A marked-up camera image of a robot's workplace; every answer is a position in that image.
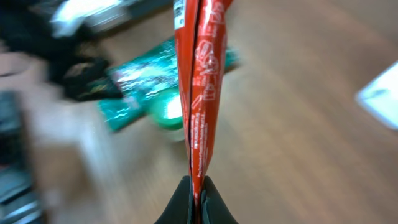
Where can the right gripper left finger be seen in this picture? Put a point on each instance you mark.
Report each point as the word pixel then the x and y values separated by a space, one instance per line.
pixel 179 209

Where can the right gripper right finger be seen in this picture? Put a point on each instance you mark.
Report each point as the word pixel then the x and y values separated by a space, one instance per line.
pixel 213 207

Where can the green lid jar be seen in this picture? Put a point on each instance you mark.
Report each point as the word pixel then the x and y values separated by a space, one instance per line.
pixel 166 112

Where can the green 3M gloves packet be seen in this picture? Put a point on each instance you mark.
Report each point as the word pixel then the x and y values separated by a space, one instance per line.
pixel 140 80

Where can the red sachet stick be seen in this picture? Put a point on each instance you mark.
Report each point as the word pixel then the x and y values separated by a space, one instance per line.
pixel 201 43

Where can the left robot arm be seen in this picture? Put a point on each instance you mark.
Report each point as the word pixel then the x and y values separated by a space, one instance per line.
pixel 84 173

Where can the white barcode scanner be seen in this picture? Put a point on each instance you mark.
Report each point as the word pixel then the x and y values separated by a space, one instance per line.
pixel 379 97

